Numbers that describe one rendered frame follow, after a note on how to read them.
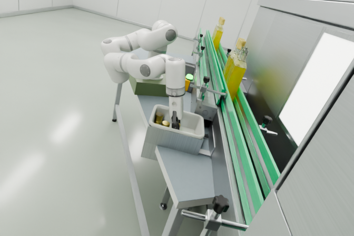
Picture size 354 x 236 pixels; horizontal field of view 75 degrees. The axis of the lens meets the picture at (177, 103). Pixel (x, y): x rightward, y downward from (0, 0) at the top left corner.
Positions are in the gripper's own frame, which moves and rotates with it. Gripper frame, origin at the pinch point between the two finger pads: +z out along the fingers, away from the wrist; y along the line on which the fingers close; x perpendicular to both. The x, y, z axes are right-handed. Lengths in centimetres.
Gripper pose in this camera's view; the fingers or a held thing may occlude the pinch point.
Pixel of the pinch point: (176, 125)
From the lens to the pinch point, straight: 97.2
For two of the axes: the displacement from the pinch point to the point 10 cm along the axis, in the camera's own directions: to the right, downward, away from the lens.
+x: -10.0, -0.3, 0.9
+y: 1.0, -4.4, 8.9
